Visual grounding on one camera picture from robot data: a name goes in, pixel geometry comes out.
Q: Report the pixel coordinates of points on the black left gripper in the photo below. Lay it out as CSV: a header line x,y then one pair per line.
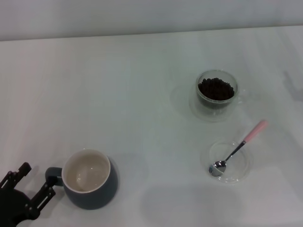
x,y
10,205

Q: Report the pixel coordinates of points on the dark blue ceramic mug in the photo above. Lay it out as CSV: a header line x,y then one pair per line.
x,y
94,191

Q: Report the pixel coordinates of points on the coffee beans pile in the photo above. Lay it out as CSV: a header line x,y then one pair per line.
x,y
216,88

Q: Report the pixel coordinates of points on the clear glass cup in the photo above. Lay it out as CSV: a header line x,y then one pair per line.
x,y
216,73

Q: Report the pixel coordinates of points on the clear glass saucer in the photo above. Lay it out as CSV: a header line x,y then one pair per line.
x,y
213,113

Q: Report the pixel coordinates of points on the clear glass dish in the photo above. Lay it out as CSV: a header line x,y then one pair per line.
x,y
239,165

